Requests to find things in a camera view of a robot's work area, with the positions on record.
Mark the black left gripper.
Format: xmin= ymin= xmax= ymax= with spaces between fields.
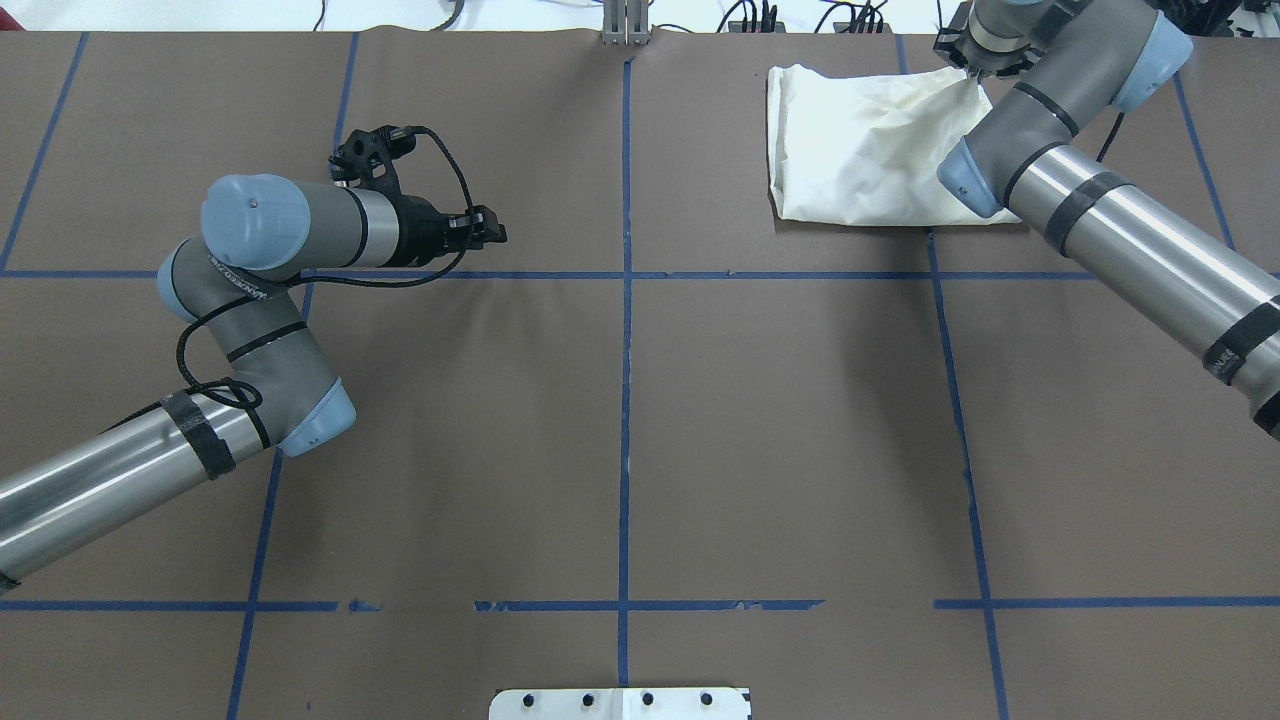
xmin=392 ymin=195 xmax=508 ymax=268

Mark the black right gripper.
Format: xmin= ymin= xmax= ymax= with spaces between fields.
xmin=933 ymin=26 xmax=1041 ymax=79

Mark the cream long-sleeve cat shirt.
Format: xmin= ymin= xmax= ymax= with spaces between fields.
xmin=765 ymin=64 xmax=1019 ymax=227

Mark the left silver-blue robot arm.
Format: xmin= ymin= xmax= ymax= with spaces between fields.
xmin=1 ymin=174 xmax=507 ymax=592

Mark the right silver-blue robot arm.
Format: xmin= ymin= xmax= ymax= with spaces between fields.
xmin=934 ymin=1 xmax=1279 ymax=436

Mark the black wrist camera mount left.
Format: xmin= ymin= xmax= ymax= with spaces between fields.
xmin=328 ymin=126 xmax=417 ymax=196

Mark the aluminium frame post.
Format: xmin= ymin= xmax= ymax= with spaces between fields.
xmin=599 ymin=0 xmax=652 ymax=46

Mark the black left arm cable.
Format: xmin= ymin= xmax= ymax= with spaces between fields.
xmin=175 ymin=126 xmax=476 ymax=409

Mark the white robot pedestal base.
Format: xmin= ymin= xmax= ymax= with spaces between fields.
xmin=488 ymin=687 xmax=753 ymax=719

